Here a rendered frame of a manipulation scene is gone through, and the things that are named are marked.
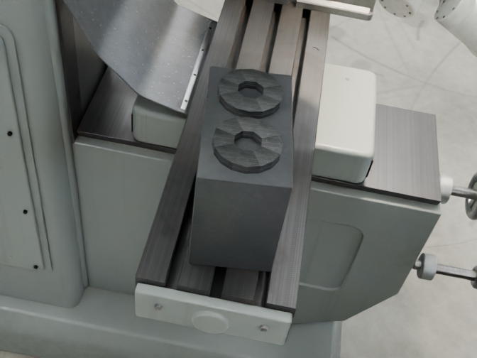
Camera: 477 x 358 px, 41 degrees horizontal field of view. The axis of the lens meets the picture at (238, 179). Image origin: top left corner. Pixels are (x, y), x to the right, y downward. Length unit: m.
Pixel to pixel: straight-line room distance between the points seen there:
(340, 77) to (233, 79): 0.58
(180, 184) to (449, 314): 1.38
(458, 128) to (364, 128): 1.53
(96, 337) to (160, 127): 0.70
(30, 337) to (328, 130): 1.00
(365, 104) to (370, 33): 1.83
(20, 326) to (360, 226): 0.95
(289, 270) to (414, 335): 1.23
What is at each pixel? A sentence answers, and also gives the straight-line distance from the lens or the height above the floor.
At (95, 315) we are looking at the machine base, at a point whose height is 0.20.
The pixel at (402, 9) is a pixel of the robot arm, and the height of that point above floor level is 1.21.
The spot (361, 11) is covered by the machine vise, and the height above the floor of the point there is 1.00.
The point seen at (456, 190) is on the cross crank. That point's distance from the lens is 1.57.
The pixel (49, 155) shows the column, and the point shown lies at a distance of 1.39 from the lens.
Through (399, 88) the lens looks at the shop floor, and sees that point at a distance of 2.94.
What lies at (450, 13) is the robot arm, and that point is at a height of 1.21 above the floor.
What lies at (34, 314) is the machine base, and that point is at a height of 0.20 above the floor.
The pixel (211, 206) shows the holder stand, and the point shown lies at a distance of 0.82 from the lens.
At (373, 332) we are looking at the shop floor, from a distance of 2.10.
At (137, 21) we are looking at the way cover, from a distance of 1.35.
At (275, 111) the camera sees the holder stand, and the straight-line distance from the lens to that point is 0.88.
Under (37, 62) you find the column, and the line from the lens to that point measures 1.24.
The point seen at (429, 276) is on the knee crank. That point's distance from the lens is 1.55.
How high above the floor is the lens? 1.76
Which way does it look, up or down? 48 degrees down
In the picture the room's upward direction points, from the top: 9 degrees clockwise
